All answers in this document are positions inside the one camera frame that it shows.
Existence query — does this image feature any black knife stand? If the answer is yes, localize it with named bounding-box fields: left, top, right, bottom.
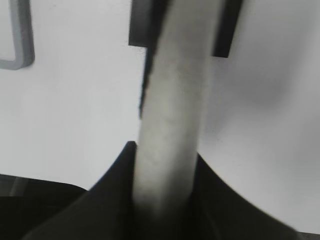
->
left=128, top=0, right=243, bottom=58

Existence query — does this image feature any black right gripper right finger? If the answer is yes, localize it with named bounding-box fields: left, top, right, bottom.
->
left=189, top=155, right=298, bottom=240

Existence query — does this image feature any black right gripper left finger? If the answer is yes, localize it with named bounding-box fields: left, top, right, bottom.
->
left=24, top=141, right=137, bottom=240

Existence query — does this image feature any white grey deer cutting board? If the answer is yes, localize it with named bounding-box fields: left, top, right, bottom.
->
left=0, top=0, right=35, bottom=71

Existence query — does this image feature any white handled kitchen knife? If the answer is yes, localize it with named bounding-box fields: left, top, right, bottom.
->
left=133, top=0, right=223, bottom=220

